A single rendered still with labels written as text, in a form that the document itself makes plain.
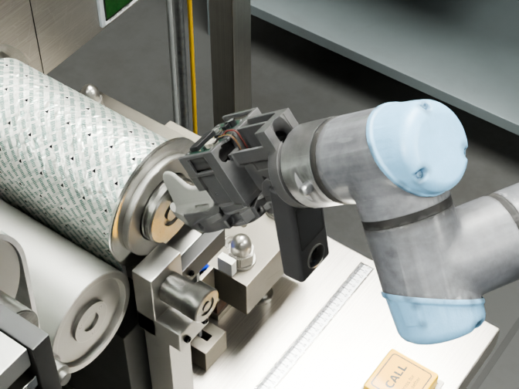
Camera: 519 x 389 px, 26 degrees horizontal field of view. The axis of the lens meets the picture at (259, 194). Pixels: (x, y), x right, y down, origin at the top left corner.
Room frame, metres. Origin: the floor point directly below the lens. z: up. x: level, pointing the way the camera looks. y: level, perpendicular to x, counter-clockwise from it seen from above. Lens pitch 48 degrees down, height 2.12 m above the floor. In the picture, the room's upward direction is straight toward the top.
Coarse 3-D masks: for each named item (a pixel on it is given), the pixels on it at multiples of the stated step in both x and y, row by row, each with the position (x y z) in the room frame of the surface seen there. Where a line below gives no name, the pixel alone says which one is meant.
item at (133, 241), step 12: (168, 156) 0.79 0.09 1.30; (180, 156) 0.80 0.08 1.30; (156, 168) 0.77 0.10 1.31; (168, 168) 0.78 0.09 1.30; (180, 168) 0.79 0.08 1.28; (144, 180) 0.76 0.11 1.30; (156, 180) 0.76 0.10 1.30; (144, 192) 0.75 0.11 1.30; (132, 204) 0.74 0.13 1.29; (144, 204) 0.75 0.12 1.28; (132, 216) 0.73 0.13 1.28; (132, 228) 0.73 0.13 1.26; (132, 240) 0.73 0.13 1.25; (144, 240) 0.74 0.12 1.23; (168, 240) 0.77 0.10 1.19; (144, 252) 0.74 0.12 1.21
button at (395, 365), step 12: (384, 360) 0.80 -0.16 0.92; (396, 360) 0.80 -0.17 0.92; (408, 360) 0.80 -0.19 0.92; (384, 372) 0.78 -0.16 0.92; (396, 372) 0.78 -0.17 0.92; (408, 372) 0.78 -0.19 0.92; (420, 372) 0.78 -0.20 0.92; (432, 372) 0.78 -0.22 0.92; (372, 384) 0.76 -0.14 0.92; (384, 384) 0.76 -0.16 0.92; (396, 384) 0.76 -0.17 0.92; (408, 384) 0.76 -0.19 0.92; (420, 384) 0.76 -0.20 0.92; (432, 384) 0.76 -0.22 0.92
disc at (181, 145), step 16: (160, 144) 0.79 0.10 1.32; (176, 144) 0.80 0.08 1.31; (192, 144) 0.82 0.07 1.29; (144, 160) 0.77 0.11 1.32; (160, 160) 0.78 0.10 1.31; (128, 192) 0.74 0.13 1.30; (112, 224) 0.72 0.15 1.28; (112, 240) 0.72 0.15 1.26; (128, 256) 0.73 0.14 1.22; (144, 256) 0.75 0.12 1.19
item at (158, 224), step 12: (156, 192) 0.76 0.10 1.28; (168, 192) 0.76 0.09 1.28; (156, 204) 0.75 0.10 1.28; (168, 204) 0.76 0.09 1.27; (144, 216) 0.74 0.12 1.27; (156, 216) 0.74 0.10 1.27; (168, 216) 0.76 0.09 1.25; (144, 228) 0.74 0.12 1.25; (156, 228) 0.74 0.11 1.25; (168, 228) 0.75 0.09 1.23; (156, 240) 0.74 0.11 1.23
